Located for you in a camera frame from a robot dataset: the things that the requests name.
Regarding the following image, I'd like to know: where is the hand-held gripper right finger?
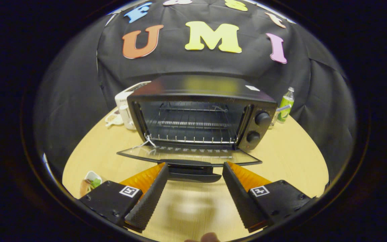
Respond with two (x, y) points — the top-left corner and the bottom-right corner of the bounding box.
(222, 161), (316, 233)

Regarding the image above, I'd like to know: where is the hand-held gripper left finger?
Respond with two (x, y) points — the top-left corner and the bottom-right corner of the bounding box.
(79, 162), (170, 233)

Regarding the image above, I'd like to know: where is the toast sandwich with lettuce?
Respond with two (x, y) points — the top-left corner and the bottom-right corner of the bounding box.
(79, 177), (102, 199)

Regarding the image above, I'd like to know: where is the black toaster oven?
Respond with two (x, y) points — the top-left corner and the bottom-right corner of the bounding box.
(117, 75), (278, 184)

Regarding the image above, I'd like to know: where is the white pop-up toaster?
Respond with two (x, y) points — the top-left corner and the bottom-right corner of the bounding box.
(115, 81), (152, 131)

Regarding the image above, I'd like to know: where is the white dish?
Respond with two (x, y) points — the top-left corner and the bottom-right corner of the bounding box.
(84, 170), (102, 189)

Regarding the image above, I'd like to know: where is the small white object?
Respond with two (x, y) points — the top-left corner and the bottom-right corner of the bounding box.
(105, 113), (124, 127)

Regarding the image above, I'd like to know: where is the green label plastic bottle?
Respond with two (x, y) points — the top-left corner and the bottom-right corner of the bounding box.
(277, 87), (295, 123)

